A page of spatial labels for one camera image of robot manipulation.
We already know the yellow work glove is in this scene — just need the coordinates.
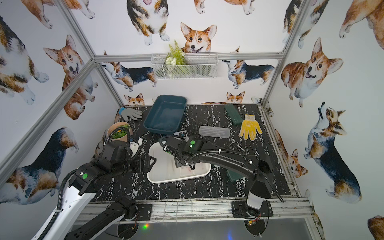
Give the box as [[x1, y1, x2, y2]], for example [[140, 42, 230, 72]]
[[239, 115, 263, 142]]

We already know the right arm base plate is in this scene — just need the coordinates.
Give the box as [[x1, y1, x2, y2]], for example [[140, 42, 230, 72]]
[[231, 200, 274, 220]]

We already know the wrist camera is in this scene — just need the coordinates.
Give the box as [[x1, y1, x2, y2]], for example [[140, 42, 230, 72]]
[[174, 130, 189, 140], [130, 137, 143, 158]]

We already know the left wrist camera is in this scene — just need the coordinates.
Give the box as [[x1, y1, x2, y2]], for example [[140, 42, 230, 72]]
[[130, 137, 143, 158]]

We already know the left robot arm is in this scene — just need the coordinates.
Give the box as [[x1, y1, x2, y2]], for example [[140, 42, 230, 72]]
[[33, 141, 157, 240]]

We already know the artificial fern plant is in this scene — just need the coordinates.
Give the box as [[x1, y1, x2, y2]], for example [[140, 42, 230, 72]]
[[165, 41, 188, 78]]

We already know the dark green case upright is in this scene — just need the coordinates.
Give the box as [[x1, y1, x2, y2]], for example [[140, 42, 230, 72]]
[[225, 104, 243, 125]]

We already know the teal plastic storage box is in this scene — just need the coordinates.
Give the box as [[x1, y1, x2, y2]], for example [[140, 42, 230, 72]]
[[144, 95, 187, 135]]

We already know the clear ribbed case back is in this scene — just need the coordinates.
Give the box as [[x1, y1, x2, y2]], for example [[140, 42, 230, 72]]
[[199, 126, 231, 139]]

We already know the white plastic storage box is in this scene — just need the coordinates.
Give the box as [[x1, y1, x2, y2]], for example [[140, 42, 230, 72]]
[[147, 142, 212, 184]]

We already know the clear case pink pen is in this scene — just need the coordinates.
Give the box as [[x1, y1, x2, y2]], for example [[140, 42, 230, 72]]
[[180, 166, 209, 178]]

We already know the dark green case middle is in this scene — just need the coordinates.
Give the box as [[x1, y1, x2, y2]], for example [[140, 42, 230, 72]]
[[227, 170, 243, 182]]

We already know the grey work glove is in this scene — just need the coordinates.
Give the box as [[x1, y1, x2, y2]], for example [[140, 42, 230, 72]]
[[118, 107, 142, 122]]

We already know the beige pot with green plant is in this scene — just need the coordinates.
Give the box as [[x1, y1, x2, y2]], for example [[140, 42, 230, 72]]
[[107, 122, 133, 142]]

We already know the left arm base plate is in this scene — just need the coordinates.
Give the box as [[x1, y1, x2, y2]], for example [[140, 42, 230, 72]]
[[133, 204, 153, 222]]

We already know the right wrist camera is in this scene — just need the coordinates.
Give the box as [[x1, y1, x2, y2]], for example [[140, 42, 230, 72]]
[[174, 130, 189, 140]]

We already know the white wire wall basket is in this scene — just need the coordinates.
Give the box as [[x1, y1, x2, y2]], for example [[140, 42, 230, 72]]
[[151, 53, 219, 80]]

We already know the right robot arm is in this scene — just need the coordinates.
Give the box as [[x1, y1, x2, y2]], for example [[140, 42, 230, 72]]
[[159, 135, 274, 210]]

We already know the black corrugated left cable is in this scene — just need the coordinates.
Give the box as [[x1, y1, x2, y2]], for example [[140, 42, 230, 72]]
[[103, 126, 133, 148]]

